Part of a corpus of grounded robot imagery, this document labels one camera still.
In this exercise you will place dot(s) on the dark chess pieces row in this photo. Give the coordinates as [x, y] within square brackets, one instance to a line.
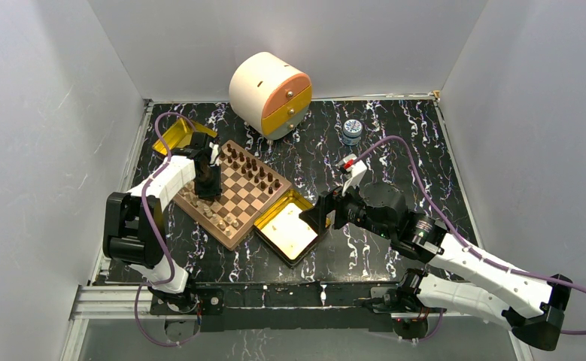
[243, 173]

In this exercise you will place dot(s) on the wooden chess board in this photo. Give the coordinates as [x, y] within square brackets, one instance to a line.
[246, 209]

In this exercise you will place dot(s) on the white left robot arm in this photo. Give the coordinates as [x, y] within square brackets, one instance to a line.
[134, 226]

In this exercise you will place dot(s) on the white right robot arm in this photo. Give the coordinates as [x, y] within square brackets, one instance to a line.
[532, 310]

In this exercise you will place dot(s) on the gold tin with white pieces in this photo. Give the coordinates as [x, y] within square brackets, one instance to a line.
[180, 133]

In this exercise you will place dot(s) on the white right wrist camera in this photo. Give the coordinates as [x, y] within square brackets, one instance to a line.
[354, 171]

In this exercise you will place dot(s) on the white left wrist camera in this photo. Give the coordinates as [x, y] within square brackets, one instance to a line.
[215, 155]

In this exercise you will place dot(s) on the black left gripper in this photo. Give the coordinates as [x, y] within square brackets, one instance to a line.
[211, 193]

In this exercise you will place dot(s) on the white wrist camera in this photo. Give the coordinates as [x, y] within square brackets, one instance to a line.
[354, 171]
[215, 155]

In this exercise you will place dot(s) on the small blue white jar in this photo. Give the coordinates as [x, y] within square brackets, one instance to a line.
[351, 132]

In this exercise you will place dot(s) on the round pastel drawer cabinet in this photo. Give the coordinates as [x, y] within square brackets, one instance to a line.
[270, 95]

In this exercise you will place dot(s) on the empty gold tin lid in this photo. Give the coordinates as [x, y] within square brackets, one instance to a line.
[281, 228]

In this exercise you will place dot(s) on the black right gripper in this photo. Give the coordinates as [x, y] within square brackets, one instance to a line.
[328, 201]

